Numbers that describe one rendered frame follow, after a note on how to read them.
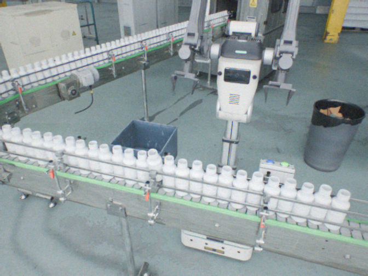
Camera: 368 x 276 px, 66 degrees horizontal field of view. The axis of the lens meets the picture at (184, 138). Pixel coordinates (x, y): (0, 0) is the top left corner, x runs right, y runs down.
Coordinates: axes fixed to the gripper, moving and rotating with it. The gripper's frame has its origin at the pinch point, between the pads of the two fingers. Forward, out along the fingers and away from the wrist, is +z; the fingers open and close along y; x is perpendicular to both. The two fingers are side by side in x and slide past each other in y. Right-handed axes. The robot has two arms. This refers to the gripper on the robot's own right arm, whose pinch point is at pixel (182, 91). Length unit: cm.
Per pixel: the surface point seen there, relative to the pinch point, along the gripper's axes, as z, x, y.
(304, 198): 30, -37, 59
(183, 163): 29.4, -30.3, 11.8
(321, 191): 27, -36, 64
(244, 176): 27, -36, 36
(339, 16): -268, 640, 223
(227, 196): 38, -30, 32
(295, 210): 36, -33, 58
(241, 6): -145, 300, 3
